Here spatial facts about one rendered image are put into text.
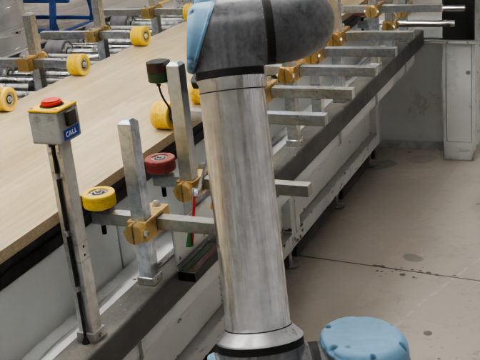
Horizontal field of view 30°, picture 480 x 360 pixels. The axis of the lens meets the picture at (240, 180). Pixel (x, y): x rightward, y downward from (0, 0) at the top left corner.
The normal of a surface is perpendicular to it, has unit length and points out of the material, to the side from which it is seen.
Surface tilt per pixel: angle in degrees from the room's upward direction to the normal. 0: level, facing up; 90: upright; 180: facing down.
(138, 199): 90
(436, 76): 90
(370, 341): 5
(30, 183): 0
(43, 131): 90
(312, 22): 76
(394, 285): 0
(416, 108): 90
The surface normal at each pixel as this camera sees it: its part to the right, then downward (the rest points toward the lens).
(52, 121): -0.40, 0.36
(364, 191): -0.09, -0.93
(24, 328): 0.91, 0.07
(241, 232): -0.22, 0.07
